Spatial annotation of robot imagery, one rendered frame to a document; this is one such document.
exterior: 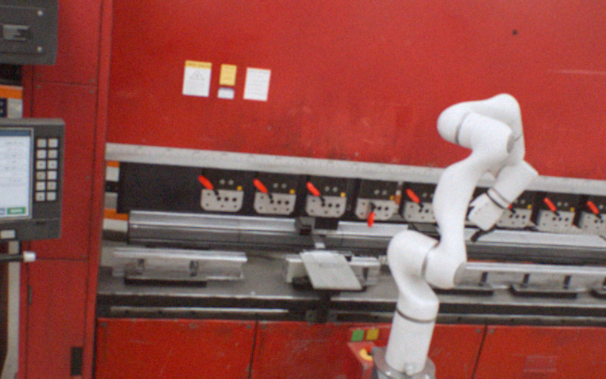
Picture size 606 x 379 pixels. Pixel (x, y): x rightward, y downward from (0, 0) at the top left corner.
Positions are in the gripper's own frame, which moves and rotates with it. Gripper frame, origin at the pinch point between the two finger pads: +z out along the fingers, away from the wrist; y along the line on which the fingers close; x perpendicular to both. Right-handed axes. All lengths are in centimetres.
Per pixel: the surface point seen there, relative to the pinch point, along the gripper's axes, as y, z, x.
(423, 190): -1.5, 4.4, -37.9
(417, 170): 6.1, -0.6, -39.1
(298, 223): 19, 52, -60
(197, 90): 93, 22, -42
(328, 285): 20, 48, -11
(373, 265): -6, 41, -35
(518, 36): 8, -62, -47
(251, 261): -56, 152, -211
